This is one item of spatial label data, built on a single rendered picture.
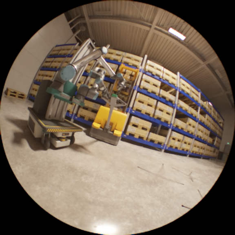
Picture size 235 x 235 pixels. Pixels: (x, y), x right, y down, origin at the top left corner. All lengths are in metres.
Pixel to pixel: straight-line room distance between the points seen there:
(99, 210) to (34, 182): 0.50
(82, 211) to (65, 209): 0.11
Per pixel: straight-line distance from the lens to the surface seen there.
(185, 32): 7.95
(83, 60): 1.03
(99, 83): 1.13
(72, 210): 0.68
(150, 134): 3.21
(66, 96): 1.12
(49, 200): 0.70
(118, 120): 2.27
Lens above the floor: 0.62
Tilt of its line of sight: 2 degrees up
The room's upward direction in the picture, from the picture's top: 19 degrees clockwise
